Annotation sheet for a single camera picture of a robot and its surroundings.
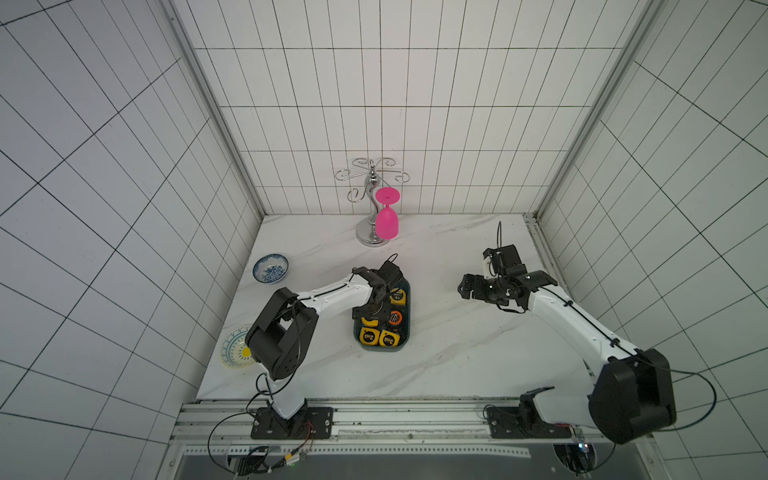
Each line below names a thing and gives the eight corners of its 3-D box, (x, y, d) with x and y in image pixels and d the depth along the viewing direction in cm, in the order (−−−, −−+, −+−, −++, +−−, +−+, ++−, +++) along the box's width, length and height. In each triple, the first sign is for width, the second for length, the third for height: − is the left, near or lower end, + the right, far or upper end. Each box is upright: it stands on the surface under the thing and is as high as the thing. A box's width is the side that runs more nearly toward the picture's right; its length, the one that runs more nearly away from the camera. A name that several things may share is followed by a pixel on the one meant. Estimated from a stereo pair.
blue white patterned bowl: (253, 284, 100) (249, 278, 97) (261, 260, 107) (258, 253, 104) (286, 284, 100) (283, 278, 97) (293, 260, 107) (290, 253, 104)
